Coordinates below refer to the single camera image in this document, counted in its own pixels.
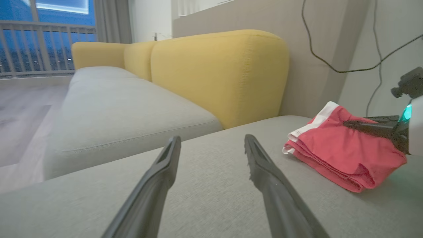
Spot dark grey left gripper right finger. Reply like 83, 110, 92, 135
244, 134, 331, 238

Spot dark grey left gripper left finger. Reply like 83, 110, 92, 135
102, 136, 182, 238

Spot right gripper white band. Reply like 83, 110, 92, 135
343, 95, 423, 156

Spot grey sofa seat cushion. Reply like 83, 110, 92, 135
42, 66, 224, 181

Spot large yellow sofa back cushion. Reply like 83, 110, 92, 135
150, 29, 290, 130

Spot small yellow sofa back cushion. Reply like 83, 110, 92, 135
124, 41, 156, 82

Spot yellow sofa armrest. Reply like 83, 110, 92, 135
71, 42, 130, 70

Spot grey curtain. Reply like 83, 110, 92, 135
94, 0, 133, 44

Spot white balcony railing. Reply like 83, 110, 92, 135
0, 20, 98, 79

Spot thin black hanging cable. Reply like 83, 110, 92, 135
301, 0, 423, 73
365, 0, 384, 117

